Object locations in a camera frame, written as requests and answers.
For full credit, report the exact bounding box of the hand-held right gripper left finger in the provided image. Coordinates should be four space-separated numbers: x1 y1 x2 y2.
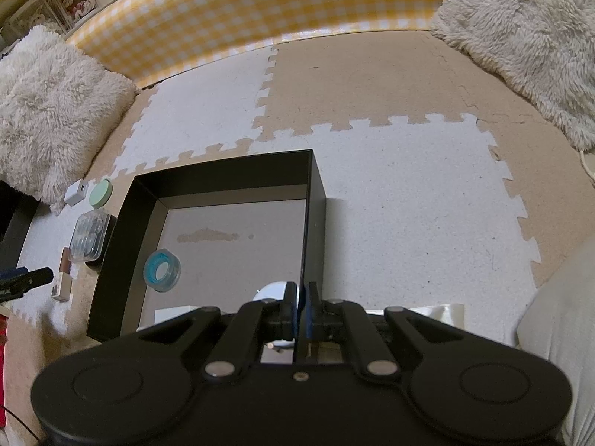
135 281 302 379

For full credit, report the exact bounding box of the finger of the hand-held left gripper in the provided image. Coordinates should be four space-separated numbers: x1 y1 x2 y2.
0 267 53 303

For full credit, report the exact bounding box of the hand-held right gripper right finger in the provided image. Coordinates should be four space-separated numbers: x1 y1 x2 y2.
301 281 470 378

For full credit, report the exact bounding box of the white round tape measure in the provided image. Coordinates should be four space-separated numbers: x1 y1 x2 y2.
253 282 297 350

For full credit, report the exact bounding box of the brown lip gloss tube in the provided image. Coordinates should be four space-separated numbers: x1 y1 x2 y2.
51 248 73 301

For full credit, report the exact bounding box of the clear plastic ampoule case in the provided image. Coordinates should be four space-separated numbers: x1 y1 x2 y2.
69 209 112 262

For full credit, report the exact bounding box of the white charger adapter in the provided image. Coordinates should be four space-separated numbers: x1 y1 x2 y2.
64 179 89 206

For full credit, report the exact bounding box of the green round compact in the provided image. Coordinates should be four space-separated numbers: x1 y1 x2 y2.
88 179 113 209

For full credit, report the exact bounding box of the black cardboard box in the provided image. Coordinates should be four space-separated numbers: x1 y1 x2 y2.
86 149 326 365

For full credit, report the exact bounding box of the black low cabinet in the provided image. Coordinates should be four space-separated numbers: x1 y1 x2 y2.
0 181 39 270

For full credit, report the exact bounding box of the clear plastic wrapper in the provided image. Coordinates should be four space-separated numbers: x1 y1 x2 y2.
409 303 466 333

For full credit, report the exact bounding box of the foam puzzle floor mat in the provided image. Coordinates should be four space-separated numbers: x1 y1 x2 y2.
0 28 595 372

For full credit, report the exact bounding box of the fluffy white pillow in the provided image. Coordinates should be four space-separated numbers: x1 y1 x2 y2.
0 25 140 215
430 0 595 150

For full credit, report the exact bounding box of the white bean bag cushion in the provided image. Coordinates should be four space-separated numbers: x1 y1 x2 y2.
516 237 595 446

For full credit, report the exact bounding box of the clear doll display box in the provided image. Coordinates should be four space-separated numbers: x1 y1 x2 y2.
44 0 100 29
4 0 57 45

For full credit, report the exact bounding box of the wooden shelf unit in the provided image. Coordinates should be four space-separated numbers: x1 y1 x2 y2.
0 0 187 56

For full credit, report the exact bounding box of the yellow checked bed cover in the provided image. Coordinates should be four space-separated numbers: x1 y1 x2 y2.
65 0 459 90

